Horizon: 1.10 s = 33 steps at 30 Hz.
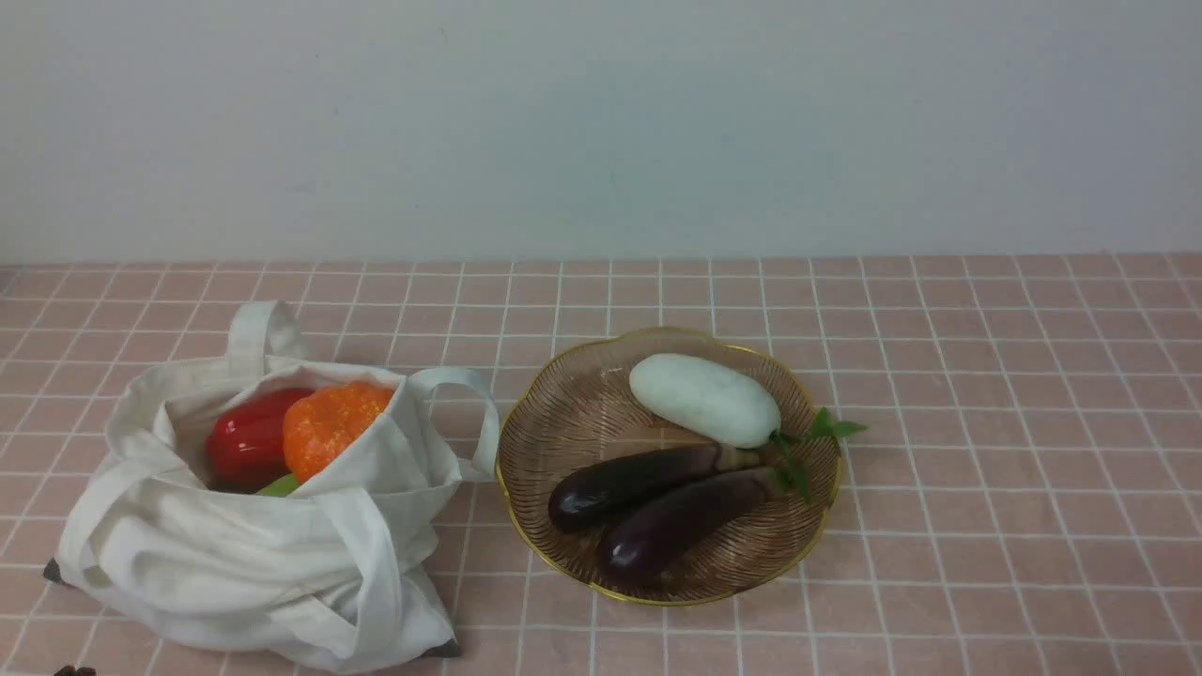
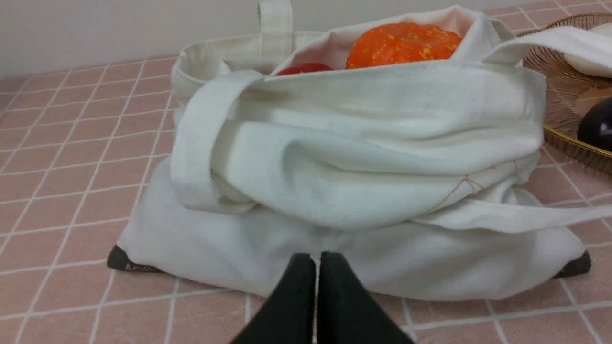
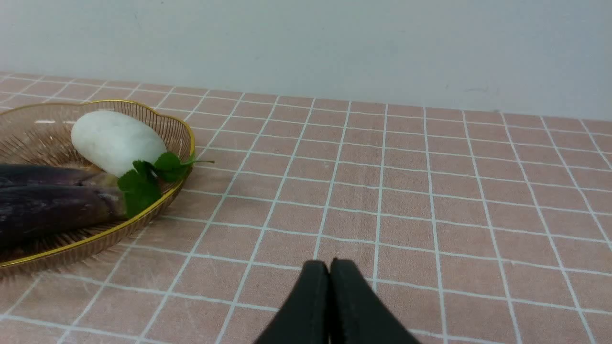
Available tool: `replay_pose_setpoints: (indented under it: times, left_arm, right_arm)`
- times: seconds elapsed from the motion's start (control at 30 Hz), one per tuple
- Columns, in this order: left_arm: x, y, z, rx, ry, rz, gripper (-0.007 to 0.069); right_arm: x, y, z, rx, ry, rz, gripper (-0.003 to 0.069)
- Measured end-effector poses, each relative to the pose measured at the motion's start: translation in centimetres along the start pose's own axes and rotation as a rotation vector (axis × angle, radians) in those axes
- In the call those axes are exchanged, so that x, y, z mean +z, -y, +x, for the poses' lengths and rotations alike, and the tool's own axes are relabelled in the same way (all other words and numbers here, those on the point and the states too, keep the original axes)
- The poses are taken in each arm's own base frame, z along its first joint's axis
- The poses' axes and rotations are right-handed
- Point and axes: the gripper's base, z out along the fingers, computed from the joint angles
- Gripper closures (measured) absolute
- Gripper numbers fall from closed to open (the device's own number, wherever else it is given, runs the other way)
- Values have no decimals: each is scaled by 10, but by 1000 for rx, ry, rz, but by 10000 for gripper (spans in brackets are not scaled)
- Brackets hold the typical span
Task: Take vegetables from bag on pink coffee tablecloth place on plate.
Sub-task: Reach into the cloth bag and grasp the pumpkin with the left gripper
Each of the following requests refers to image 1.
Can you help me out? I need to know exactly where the orange bumpy pumpkin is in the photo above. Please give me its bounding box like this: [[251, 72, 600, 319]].
[[282, 380, 395, 484]]

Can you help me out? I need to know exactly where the green vegetable in bag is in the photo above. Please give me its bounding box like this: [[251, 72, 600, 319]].
[[254, 472, 301, 498]]

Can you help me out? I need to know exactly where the white cloth tote bag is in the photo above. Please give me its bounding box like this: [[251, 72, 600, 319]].
[[44, 302, 501, 675]]

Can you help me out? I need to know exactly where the gold rimmed brown glass bowl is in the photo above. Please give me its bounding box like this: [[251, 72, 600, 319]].
[[495, 327, 844, 607]]

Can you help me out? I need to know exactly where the white radish with leaves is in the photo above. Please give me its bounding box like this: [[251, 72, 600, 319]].
[[627, 352, 869, 502]]

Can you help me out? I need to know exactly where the upper purple eggplant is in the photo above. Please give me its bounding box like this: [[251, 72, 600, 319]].
[[547, 441, 763, 533]]

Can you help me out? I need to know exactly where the purple eggplant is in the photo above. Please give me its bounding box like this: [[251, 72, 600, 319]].
[[599, 467, 793, 586], [547, 441, 763, 533]]

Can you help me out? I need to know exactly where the lower purple eggplant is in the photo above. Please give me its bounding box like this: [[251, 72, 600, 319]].
[[599, 467, 793, 586]]

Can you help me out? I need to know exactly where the red bell pepper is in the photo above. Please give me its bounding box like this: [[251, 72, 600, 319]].
[[206, 389, 315, 496]]

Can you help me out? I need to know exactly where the dark object at bottom edge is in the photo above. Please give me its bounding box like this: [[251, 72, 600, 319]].
[[54, 665, 96, 676]]

